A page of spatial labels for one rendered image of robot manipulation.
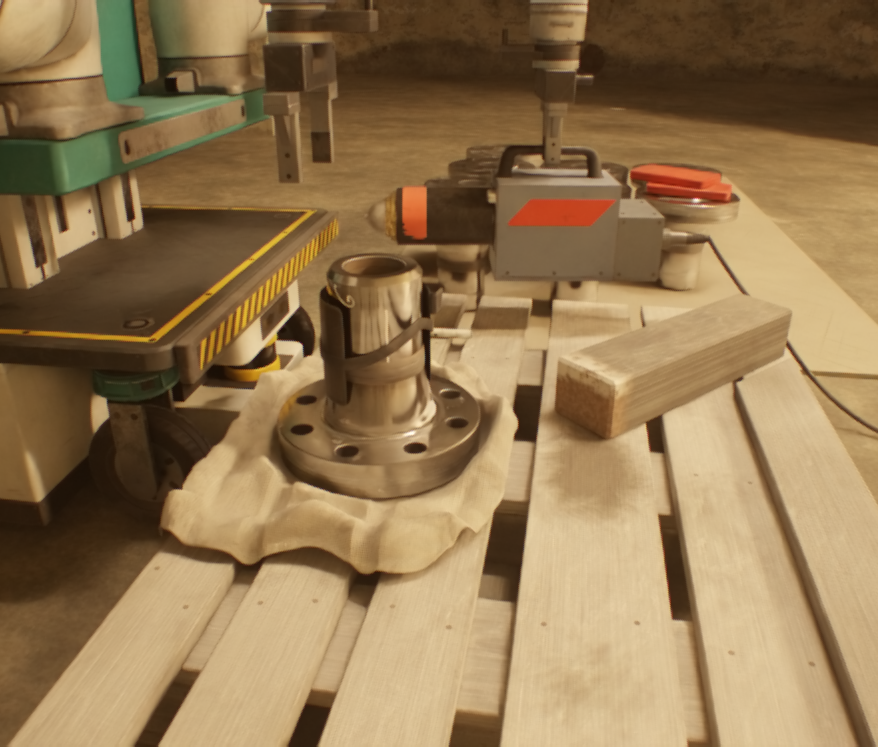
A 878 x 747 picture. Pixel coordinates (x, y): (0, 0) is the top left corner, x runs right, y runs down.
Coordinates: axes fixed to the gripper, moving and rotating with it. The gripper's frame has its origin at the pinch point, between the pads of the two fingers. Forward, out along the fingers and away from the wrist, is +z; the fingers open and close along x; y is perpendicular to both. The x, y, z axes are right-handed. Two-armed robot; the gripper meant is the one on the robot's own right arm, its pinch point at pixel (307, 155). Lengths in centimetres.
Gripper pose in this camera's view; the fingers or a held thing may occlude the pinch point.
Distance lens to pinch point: 99.5
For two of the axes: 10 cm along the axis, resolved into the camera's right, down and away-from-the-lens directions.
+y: -9.9, -0.6, 1.3
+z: 0.0, 9.0, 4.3
